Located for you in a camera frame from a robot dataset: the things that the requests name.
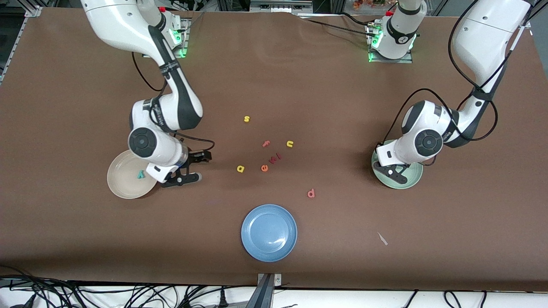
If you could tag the grey metal box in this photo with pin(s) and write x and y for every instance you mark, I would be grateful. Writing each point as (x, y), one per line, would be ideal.
(278, 5)

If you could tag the brown table cover sheet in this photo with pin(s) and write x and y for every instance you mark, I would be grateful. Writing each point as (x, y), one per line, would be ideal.
(85, 235)

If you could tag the blue round plate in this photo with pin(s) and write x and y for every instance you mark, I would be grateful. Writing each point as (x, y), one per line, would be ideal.
(269, 233)

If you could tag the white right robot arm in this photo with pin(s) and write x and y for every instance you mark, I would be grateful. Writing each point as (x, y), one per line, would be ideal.
(115, 21)

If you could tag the beige round plate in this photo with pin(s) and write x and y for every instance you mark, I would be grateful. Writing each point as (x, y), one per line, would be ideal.
(124, 184)

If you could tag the white paper scrap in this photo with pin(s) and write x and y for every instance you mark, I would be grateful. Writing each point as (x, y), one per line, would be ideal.
(382, 238)

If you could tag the metal table edge bracket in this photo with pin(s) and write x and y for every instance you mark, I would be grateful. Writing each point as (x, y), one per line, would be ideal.
(267, 279)

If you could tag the orange dried plant clutter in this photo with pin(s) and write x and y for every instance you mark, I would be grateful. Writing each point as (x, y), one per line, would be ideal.
(368, 3)

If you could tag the aluminium frame rail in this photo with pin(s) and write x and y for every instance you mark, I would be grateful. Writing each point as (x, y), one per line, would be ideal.
(13, 49)

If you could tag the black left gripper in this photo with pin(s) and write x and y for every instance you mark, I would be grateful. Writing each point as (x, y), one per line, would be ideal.
(377, 144)

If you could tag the pale green round plate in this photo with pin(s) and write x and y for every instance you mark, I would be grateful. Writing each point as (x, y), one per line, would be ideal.
(414, 176)

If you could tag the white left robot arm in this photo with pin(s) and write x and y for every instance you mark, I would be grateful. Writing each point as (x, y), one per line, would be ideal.
(483, 38)

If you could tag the aluminium corner bracket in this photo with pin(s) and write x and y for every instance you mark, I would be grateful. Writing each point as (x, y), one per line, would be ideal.
(34, 12)
(523, 22)

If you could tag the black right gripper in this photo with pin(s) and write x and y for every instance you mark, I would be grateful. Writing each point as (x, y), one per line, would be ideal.
(196, 157)

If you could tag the black power plug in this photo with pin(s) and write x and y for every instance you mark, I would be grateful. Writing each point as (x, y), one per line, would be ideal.
(222, 299)

